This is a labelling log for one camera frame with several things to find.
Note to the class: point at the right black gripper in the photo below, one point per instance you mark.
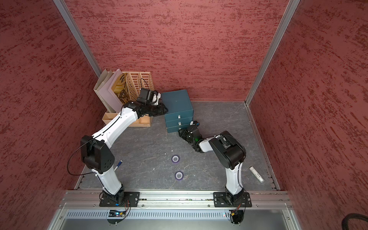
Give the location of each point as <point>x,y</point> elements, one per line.
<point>184,133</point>

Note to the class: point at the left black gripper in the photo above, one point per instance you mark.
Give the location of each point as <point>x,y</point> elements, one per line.
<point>161,110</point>

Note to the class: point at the teal three-drawer cabinet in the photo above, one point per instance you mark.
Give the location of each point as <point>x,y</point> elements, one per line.
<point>180,110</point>

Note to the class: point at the purple tape roll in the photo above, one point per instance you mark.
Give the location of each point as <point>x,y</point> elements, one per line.
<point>179,175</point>
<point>175,159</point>

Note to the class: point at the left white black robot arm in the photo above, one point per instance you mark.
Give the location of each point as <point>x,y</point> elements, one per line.
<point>88,152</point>

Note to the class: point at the beige plastic file organizer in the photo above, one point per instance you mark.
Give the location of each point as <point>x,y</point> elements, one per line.
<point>135,81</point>

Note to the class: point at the yellow illustrated book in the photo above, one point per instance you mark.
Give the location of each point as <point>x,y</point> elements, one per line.
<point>120,88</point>

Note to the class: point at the lilac folder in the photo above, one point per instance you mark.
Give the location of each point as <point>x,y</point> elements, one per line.
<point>108,94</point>

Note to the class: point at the beige cardboard folder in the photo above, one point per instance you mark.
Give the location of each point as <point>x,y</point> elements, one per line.
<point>102,80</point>

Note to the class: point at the blue capped white marker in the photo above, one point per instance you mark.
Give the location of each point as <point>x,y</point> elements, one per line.
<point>120,162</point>

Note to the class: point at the white marker pen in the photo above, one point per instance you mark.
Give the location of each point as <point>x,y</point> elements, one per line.
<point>256,174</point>

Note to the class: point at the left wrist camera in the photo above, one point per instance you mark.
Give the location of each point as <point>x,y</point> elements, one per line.
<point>156,98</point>

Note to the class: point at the white perforated cable duct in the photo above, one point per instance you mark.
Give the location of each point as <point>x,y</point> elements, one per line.
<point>215,214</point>

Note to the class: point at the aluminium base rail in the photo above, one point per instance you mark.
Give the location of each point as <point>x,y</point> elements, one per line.
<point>178,199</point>

